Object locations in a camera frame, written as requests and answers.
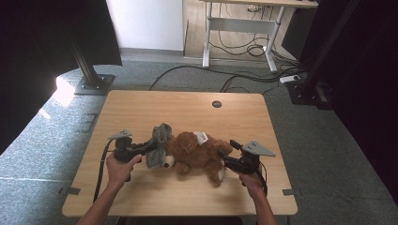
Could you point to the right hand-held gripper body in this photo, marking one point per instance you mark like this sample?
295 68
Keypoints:
247 164

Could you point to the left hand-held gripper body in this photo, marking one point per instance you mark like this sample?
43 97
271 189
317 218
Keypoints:
125 150

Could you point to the grey terry towel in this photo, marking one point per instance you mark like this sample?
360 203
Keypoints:
159 146

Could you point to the brown plush teddy bear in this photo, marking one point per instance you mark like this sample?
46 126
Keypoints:
194 153

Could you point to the person's right hand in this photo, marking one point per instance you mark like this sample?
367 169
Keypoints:
253 182

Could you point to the person's left hand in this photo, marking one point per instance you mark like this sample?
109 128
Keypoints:
119 172

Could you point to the grey tape strip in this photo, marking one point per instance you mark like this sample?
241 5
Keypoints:
291 192
70 191

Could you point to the black metal stand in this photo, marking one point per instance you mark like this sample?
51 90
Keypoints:
309 87
92 79

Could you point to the white power strip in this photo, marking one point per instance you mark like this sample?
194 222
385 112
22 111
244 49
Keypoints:
289 79

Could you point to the black curtain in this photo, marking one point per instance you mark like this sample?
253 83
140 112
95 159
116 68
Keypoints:
369 93
37 62

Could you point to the white desk frame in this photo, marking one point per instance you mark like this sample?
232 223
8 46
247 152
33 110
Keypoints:
241 25

